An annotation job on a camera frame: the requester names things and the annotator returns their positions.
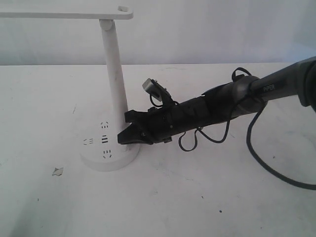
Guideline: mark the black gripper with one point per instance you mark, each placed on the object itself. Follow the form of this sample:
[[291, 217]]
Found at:
[[159, 125]]

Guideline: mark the white desk lamp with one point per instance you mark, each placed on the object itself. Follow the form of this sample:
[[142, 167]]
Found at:
[[101, 151]]

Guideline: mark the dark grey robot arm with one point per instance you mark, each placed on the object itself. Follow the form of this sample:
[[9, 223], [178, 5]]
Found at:
[[245, 94]]

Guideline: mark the torn paper scrap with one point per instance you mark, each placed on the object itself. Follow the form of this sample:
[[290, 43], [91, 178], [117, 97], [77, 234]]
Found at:
[[57, 172]]

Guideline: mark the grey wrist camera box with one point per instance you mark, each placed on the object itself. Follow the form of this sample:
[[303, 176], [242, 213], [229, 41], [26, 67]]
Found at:
[[153, 88]]

